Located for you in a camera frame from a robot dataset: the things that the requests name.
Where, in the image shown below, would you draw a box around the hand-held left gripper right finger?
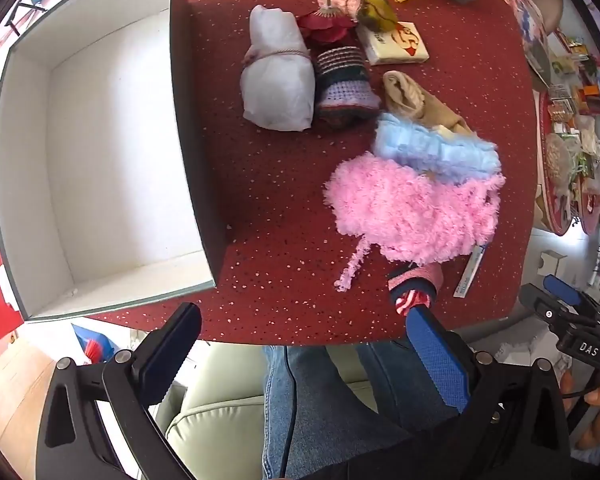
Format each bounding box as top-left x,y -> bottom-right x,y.
405,305 -> 573,480

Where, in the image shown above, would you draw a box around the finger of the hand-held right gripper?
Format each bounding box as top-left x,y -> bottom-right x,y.
519,284 -> 581,343
543,274 -> 600,321

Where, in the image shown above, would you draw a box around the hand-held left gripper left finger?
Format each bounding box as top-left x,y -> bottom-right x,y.
34,302 -> 203,480

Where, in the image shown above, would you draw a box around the pink fluffy yarn piece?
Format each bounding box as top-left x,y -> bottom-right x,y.
322,152 -> 506,291

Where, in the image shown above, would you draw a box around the light blue fluffy yarn piece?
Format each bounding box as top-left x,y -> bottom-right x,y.
370,112 -> 501,186

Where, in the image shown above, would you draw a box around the large white box dark outside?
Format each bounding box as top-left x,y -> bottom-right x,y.
0,0 -> 231,323

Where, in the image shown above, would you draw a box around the beige soft cloth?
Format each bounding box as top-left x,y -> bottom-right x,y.
382,71 -> 473,136

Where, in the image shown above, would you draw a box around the white mesh bundle pink cord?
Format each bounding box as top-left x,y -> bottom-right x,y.
240,5 -> 316,132

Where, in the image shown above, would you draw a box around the cream red tissue pack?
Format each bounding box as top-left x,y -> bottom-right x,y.
356,21 -> 431,67

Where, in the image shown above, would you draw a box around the pink red soft cloth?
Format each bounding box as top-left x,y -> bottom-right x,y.
296,10 -> 357,47

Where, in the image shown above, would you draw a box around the small white open carton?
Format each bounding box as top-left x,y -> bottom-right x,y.
540,250 -> 568,276

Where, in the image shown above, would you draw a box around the blue dustpan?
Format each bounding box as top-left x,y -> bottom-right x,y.
72,324 -> 123,361

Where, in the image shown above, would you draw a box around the pink striped rolled sock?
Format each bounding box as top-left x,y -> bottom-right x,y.
387,262 -> 446,318

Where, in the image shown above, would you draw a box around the pale green leather seat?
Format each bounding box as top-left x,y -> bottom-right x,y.
155,345 -> 381,480

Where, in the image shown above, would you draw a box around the person's blue jeans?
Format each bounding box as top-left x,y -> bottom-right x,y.
261,341 -> 463,480

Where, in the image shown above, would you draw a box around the pile of snack packets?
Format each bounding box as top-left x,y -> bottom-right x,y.
545,30 -> 600,221

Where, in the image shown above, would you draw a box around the brown cardboard sheet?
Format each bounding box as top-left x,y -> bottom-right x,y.
0,340 -> 88,441

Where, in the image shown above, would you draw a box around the printed cushion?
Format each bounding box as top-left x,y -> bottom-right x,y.
485,0 -> 553,92

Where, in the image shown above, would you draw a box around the dark purple striped knit piece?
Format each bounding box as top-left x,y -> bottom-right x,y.
312,46 -> 383,128

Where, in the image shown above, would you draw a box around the black cable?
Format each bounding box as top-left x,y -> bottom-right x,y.
277,345 -> 297,480

